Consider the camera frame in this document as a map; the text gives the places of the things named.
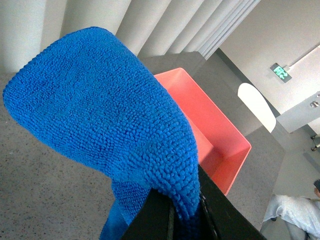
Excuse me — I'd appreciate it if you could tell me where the blue microfiber cloth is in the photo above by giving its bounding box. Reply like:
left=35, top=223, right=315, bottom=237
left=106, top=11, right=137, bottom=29
left=3, top=27, right=201, bottom=240

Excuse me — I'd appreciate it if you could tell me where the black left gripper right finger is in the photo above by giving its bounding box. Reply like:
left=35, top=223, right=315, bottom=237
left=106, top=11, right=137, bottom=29
left=198, top=165, right=265, bottom=240

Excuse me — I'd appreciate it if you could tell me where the pink plastic box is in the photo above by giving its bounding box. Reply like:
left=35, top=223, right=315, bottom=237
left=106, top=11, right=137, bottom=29
left=155, top=67, right=252, bottom=195

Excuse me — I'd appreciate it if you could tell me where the white chair back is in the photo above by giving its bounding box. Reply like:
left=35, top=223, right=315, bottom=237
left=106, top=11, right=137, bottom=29
left=237, top=83, right=276, bottom=133

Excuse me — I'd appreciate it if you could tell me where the person in white clothes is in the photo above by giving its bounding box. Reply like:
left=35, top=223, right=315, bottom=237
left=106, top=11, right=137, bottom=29
left=263, top=194, right=320, bottom=240

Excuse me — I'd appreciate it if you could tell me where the green exit sign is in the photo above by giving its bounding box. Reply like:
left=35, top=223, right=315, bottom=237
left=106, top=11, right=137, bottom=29
left=270, top=63, right=292, bottom=83

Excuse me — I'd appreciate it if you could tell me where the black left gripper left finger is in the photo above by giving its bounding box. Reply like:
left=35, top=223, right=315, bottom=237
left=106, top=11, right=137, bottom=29
left=121, top=189, right=175, bottom=240

